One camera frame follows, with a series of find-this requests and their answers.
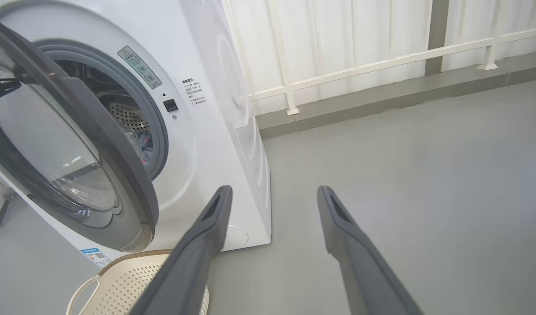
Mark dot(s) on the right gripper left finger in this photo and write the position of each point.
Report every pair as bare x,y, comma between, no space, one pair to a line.
193,262

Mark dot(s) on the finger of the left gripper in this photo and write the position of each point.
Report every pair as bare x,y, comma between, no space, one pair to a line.
3,87

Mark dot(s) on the perforated steel washer drum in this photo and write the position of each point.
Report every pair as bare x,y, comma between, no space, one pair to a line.
128,116

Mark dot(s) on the white front-load washing machine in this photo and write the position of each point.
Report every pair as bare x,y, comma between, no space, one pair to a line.
207,166

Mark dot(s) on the round drain filter cover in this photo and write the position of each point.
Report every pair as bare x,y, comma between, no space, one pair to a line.
239,235

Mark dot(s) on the grey warning sticker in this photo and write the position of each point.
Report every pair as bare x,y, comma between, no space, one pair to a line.
139,67

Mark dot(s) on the black round glass washer door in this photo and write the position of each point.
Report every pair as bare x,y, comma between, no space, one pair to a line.
110,153

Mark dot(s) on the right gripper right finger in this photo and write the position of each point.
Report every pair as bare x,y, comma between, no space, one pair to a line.
360,267

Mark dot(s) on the white metal railing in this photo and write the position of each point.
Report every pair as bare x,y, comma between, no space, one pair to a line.
381,64

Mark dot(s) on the blue cartoon print garment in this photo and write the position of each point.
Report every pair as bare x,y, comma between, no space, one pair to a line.
146,151

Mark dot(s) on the white basket with brown rim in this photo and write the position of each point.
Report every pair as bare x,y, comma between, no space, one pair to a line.
128,284

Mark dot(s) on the black door latch socket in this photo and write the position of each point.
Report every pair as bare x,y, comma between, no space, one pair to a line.
170,105

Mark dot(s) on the blue energy label sticker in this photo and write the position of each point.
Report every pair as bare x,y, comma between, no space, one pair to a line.
96,257

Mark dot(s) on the small printed text label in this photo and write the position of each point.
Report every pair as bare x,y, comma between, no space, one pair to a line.
193,92

